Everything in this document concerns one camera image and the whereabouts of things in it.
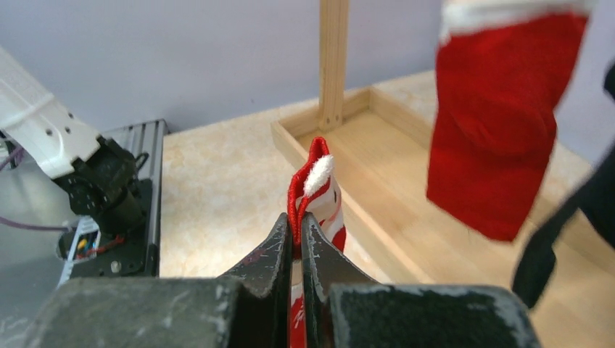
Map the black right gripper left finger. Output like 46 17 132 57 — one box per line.
24 214 292 347

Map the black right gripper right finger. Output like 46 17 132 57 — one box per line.
301 214 541 347

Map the red snowflake santa face sock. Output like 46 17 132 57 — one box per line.
426 1 594 242

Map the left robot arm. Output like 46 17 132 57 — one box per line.
1 50 146 236

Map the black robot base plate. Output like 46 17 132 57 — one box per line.
71 179 160 279

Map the wooden hanger rack frame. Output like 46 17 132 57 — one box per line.
272 1 614 347

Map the white toothed cable rail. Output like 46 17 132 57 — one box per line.
57 217 102 287

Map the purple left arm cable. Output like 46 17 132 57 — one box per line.
0 146 73 234

